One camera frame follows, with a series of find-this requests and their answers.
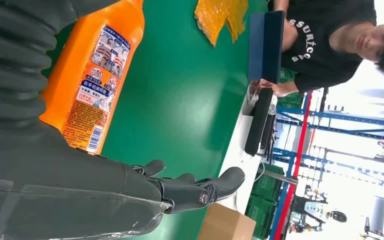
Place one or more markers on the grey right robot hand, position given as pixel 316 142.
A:
pixel 62 192

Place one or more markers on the cardboard box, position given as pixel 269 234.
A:
pixel 225 223

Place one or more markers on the white table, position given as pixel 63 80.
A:
pixel 238 155

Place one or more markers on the green plastic crate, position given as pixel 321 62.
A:
pixel 291 99
pixel 261 198

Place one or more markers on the black foam-lined case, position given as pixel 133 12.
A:
pixel 258 122

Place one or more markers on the yellow plastic sheet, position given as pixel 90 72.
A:
pixel 212 16

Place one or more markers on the red metal pole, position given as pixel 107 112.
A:
pixel 293 172

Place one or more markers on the blue tablet case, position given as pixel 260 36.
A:
pixel 265 46

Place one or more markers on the white humanoid robot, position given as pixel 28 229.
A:
pixel 314 212

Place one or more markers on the person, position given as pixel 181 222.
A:
pixel 321 49

